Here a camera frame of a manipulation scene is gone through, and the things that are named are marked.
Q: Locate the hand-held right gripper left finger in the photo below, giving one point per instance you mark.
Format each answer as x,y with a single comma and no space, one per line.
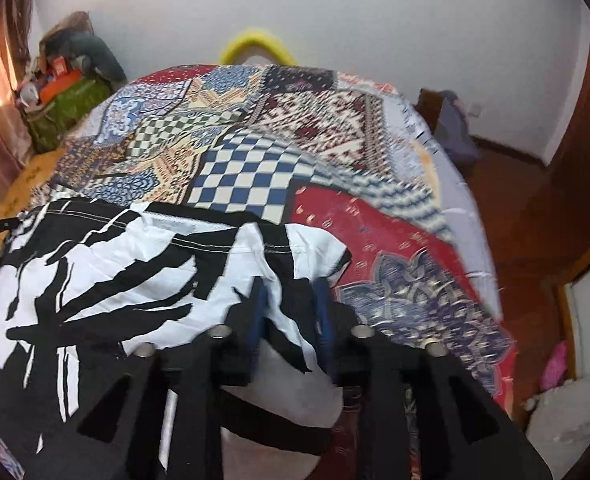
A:
256,320

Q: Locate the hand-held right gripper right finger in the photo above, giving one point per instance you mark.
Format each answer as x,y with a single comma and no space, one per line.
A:
323,330

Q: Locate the black and white printed shirt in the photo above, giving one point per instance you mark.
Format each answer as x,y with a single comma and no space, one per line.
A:
150,265

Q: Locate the dark clothes pile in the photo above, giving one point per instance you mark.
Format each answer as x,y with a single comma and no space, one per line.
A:
450,125

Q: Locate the brown patterned bedsheet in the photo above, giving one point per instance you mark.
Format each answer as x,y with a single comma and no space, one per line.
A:
25,182

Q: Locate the pink brown curtain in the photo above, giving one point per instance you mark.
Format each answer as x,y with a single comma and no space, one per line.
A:
0,95

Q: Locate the green patterned storage bag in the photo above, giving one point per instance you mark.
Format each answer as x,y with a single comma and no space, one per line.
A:
70,110

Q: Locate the patchwork patterned blanket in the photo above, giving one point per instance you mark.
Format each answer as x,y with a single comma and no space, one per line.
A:
255,170

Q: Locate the small red box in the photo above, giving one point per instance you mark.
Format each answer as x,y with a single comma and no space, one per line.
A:
58,65

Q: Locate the brown cloth bundle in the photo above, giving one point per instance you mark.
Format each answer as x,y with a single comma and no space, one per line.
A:
70,27

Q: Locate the pink bag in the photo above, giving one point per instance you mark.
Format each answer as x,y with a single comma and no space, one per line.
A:
555,365

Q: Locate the white bag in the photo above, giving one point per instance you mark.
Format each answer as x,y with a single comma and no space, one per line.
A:
562,407

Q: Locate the yellow foam tube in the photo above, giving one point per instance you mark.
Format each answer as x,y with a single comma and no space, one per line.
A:
255,40

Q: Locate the brown wooden door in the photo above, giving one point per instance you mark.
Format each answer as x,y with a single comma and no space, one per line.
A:
582,135

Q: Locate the white wall socket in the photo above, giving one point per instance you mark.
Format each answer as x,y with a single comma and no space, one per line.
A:
475,108

